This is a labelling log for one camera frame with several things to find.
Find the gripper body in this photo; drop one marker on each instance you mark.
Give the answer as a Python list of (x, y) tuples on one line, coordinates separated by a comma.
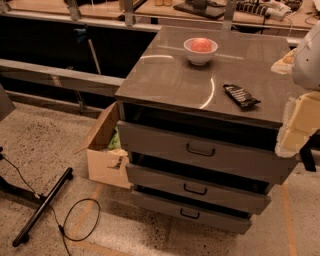
[(308, 63)]

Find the grey drawer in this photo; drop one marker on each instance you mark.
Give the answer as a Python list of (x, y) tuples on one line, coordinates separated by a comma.
[(209, 154), (212, 193), (198, 215)]

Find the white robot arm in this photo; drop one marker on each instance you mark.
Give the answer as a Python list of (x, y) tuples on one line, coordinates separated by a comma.
[(312, 42)]

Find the grey top drawer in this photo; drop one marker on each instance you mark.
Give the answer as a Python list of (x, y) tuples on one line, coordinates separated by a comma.
[(209, 154)]

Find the grey drawer cabinet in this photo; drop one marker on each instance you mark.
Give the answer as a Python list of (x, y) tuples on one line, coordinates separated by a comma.
[(166, 91)]

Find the grey bottom drawer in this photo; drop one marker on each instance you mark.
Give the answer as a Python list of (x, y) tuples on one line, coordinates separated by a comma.
[(198, 215)]

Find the black snack packet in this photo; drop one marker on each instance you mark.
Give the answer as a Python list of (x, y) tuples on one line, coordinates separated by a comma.
[(240, 96)]

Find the white power strip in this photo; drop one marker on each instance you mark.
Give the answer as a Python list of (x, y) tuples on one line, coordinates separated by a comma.
[(268, 8)]

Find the white ceramic bowl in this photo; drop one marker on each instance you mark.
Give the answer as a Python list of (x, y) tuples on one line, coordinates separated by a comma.
[(199, 58)]

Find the red apple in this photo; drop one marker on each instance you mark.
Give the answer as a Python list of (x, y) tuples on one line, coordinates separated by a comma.
[(201, 45)]

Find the black flat device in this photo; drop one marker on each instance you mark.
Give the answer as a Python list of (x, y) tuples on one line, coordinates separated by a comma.
[(200, 8)]

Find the green bag in box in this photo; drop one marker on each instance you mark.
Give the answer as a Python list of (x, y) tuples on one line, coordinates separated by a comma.
[(115, 140)]

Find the cardboard box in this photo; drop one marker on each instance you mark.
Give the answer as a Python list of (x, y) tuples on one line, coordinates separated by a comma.
[(104, 165)]

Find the black stand leg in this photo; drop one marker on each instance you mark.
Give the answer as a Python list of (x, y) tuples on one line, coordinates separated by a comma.
[(23, 236)]

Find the grey metal rail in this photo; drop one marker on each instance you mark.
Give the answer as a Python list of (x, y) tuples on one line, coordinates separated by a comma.
[(58, 77)]

